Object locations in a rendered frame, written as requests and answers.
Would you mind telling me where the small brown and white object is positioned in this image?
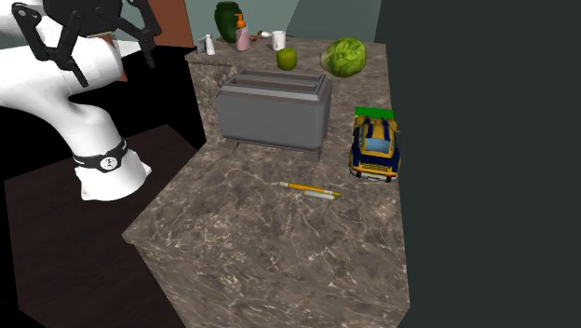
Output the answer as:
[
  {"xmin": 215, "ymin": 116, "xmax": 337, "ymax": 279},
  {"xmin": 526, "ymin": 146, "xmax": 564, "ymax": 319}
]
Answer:
[{"xmin": 249, "ymin": 29, "xmax": 274, "ymax": 45}]

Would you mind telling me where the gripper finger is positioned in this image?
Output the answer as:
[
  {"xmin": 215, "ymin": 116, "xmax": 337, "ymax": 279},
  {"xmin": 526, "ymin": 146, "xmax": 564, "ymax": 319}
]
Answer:
[
  {"xmin": 10, "ymin": 2, "xmax": 90, "ymax": 89},
  {"xmin": 118, "ymin": 0, "xmax": 163, "ymax": 71}
]

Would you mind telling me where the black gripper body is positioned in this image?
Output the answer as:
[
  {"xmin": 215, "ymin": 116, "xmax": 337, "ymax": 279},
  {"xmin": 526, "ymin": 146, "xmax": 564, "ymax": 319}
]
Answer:
[{"xmin": 43, "ymin": 0, "xmax": 124, "ymax": 38}]

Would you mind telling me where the dark green vase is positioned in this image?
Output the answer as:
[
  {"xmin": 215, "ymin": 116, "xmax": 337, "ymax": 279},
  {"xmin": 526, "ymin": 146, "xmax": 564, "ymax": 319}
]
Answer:
[{"xmin": 213, "ymin": 0, "xmax": 244, "ymax": 45}]

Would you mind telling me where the dark wood robot stand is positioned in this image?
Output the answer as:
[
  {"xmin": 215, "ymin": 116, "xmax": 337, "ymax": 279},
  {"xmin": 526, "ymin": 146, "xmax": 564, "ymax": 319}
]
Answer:
[{"xmin": 3, "ymin": 123, "xmax": 208, "ymax": 328}]

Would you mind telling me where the green cabbage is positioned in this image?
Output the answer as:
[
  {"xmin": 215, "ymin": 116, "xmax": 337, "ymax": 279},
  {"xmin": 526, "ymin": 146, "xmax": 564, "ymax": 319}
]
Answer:
[{"xmin": 319, "ymin": 36, "xmax": 368, "ymax": 79}]

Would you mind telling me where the grey toaster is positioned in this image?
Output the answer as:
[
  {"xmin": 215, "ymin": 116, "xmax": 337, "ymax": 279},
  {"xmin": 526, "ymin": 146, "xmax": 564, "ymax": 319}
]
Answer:
[{"xmin": 214, "ymin": 67, "xmax": 334, "ymax": 163}]

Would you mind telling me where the yellow and blue toy car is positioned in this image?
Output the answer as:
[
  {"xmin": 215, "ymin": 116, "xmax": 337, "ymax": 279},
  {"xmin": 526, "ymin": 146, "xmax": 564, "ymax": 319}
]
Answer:
[{"xmin": 348, "ymin": 105, "xmax": 402, "ymax": 184}]

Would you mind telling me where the yellow pen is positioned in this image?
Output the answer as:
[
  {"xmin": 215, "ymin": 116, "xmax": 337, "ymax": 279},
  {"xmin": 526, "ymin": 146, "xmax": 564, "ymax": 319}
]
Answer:
[{"xmin": 277, "ymin": 181, "xmax": 343, "ymax": 198}]

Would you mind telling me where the green apple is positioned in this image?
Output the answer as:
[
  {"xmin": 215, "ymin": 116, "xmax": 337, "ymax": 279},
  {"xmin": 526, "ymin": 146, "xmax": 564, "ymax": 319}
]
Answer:
[{"xmin": 276, "ymin": 47, "xmax": 299, "ymax": 72}]

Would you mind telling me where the pink soap dispenser orange pump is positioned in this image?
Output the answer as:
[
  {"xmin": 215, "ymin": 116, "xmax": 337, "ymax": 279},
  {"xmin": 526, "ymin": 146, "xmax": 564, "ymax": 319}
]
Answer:
[{"xmin": 234, "ymin": 12, "xmax": 250, "ymax": 52}]

